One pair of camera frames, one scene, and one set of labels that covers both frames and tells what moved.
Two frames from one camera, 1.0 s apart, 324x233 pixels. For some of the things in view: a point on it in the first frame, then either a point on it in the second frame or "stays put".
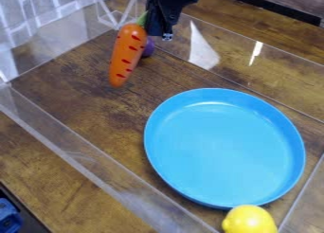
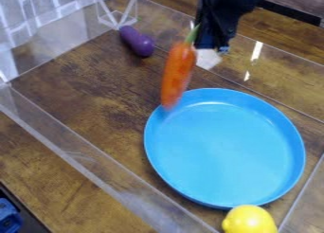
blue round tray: (223, 148) stays put
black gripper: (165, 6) to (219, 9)
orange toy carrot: (127, 51) to (178, 69)
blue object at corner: (11, 221) stays put
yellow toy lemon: (248, 219) stays put
